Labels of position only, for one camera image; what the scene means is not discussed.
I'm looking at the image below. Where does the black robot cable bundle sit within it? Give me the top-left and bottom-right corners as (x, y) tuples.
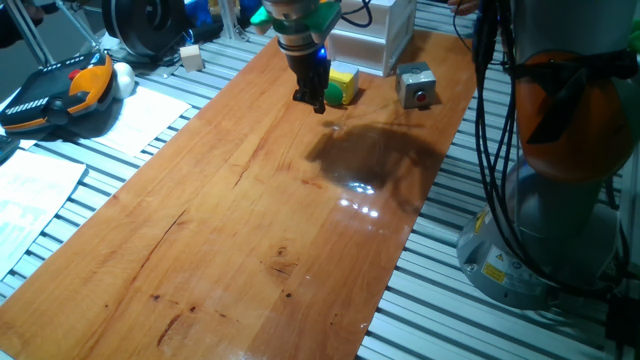
(452, 0), (640, 301)

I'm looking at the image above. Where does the aluminium frame strut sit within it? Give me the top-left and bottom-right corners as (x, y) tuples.
(4, 0), (54, 69)
(54, 0), (101, 51)

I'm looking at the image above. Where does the white plastic drawer unit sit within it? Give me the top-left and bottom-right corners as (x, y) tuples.
(327, 0), (418, 78)

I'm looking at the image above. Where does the green printed camera mount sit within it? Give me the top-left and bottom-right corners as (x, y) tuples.
(249, 2), (344, 45)

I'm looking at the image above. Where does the grey box with red button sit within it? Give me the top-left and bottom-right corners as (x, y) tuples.
(394, 61), (438, 110)

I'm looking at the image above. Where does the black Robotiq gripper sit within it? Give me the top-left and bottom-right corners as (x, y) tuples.
(286, 47), (331, 115)

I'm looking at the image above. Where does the glossy wooden board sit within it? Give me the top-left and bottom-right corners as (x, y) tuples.
(0, 29), (484, 360)

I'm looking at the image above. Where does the black filament spool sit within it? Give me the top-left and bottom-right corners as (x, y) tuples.
(101, 0), (189, 59)

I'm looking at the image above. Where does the bare human hand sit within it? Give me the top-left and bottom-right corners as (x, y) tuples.
(447, 0), (480, 16)

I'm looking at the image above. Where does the small wooden cube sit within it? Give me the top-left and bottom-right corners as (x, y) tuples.
(179, 43), (206, 73)

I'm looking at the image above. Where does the yellow box with green button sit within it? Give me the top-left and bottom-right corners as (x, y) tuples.
(323, 60), (360, 107)

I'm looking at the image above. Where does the aluminium frame post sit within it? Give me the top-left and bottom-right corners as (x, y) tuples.
(217, 0), (251, 42)

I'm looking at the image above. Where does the black orange teach pendant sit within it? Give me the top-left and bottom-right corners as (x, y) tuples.
(0, 51), (117, 134)

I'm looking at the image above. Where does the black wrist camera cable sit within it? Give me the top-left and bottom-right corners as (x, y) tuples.
(339, 0), (374, 29)

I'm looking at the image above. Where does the white paper sheet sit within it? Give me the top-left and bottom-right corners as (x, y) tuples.
(0, 149), (87, 281)
(92, 85), (192, 159)

